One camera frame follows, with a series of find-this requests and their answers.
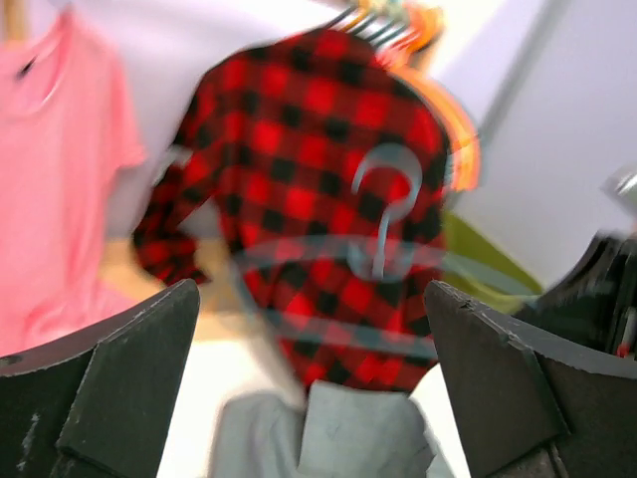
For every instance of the pink t-shirt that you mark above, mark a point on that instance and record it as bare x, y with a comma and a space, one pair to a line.
67, 128

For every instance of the aluminium corner profile right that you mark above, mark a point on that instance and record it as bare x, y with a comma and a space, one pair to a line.
503, 55

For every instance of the green plastic basket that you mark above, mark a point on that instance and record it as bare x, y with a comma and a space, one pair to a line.
478, 259

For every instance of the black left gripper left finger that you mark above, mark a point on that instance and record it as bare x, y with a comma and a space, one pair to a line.
98, 402

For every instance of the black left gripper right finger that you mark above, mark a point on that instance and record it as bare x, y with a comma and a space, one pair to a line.
528, 403

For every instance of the wooden rack frame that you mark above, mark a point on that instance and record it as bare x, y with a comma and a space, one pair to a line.
14, 20

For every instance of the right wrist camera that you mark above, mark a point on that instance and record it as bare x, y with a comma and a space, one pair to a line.
621, 185

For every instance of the grey button shirt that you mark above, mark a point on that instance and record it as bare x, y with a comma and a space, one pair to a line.
343, 432

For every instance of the red black plaid shirt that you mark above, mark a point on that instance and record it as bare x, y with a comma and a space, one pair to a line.
275, 135

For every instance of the orange plastic hanger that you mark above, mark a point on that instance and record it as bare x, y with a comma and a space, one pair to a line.
412, 34

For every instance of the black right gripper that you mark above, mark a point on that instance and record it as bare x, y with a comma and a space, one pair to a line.
594, 304

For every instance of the teal plastic hanger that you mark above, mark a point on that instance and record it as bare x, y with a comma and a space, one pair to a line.
375, 259

